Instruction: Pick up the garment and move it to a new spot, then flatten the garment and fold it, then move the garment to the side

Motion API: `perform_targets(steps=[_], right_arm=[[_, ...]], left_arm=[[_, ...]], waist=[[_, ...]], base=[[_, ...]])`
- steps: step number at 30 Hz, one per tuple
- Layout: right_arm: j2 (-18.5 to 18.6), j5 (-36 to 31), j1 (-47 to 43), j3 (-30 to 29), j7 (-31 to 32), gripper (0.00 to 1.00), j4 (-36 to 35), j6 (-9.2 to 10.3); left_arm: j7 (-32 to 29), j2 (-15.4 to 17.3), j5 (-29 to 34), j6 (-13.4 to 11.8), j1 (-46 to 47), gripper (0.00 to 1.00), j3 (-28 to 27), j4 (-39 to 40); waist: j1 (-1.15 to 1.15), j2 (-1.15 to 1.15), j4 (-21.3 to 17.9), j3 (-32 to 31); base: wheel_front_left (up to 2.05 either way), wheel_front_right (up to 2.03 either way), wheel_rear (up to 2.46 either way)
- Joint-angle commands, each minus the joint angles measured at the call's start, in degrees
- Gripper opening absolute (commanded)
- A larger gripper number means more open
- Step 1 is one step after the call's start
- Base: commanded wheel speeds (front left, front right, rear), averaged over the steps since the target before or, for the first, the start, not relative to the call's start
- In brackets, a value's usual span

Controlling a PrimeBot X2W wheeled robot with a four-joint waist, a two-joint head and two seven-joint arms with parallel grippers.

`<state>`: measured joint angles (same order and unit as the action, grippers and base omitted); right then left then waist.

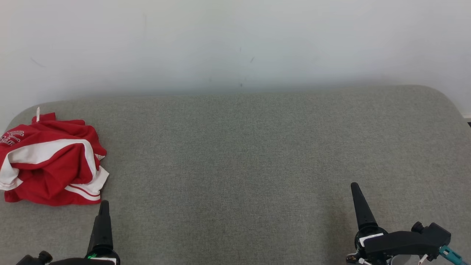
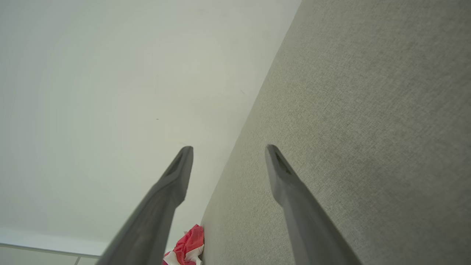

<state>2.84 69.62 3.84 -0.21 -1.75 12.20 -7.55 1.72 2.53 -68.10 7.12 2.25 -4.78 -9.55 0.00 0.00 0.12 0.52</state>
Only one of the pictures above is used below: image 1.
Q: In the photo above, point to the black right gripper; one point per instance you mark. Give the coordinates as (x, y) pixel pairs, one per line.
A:
(371, 259)

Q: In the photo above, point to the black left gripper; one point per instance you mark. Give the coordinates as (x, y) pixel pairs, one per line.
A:
(73, 262)

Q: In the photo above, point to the red white basketball jersey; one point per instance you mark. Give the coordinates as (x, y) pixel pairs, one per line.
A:
(87, 189)

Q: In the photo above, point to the white skirting board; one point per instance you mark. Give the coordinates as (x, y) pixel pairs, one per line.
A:
(467, 117)

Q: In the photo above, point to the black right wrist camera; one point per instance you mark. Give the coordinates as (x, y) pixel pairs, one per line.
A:
(412, 241)

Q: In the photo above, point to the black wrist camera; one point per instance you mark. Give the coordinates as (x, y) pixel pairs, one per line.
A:
(412, 241)
(35, 259)

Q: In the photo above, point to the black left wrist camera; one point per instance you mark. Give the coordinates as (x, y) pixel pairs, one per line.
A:
(35, 259)

